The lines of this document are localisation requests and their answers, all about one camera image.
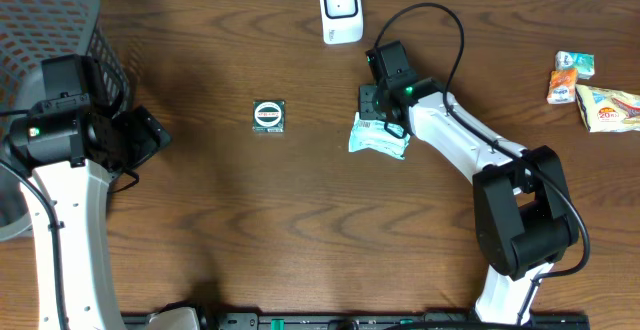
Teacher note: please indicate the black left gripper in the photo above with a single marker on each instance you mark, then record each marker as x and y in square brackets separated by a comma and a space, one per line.
[145, 133]

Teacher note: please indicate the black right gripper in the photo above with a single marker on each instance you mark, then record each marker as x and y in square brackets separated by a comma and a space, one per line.
[364, 108]

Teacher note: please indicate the green snack packet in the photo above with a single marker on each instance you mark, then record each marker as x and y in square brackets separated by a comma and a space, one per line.
[371, 134]

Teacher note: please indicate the round white red lid cup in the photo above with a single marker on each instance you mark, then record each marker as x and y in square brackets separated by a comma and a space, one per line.
[269, 116]

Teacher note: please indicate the orange snack packet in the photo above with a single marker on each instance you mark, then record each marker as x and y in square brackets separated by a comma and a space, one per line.
[562, 86]

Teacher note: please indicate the small teal white packet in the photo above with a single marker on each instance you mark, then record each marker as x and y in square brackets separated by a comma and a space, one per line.
[582, 62]

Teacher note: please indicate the white blue snack bag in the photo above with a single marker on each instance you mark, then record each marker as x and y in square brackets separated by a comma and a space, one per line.
[607, 110]

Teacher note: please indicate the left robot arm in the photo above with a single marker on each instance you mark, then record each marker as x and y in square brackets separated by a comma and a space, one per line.
[67, 205]

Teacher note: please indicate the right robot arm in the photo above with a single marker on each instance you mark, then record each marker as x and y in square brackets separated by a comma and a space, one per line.
[526, 225]

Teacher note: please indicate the white barcode scanner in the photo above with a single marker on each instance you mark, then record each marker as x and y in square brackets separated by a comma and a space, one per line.
[342, 21]

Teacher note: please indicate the grey plastic mesh basket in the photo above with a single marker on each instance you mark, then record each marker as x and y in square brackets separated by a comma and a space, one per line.
[33, 31]

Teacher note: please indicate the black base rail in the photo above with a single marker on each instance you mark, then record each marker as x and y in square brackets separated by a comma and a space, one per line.
[429, 320]

